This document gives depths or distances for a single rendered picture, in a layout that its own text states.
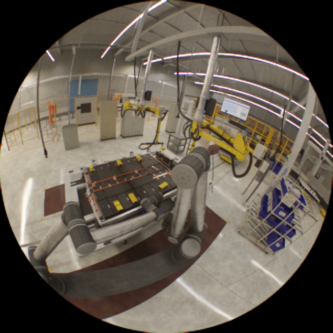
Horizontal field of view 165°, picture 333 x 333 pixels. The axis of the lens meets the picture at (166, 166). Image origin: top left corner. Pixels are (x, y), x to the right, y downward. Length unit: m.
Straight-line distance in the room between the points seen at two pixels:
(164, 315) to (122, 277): 1.29
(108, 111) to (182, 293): 6.46
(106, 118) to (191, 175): 5.46
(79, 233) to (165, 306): 1.95
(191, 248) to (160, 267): 0.44
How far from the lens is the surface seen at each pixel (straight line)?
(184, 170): 0.55
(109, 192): 1.76
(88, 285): 1.50
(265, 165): 3.57
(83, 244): 0.75
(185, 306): 2.47
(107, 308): 2.44
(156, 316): 2.42
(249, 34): 1.51
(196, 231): 1.26
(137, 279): 1.38
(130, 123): 6.21
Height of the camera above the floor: 2.29
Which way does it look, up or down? 33 degrees down
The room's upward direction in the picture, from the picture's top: 13 degrees clockwise
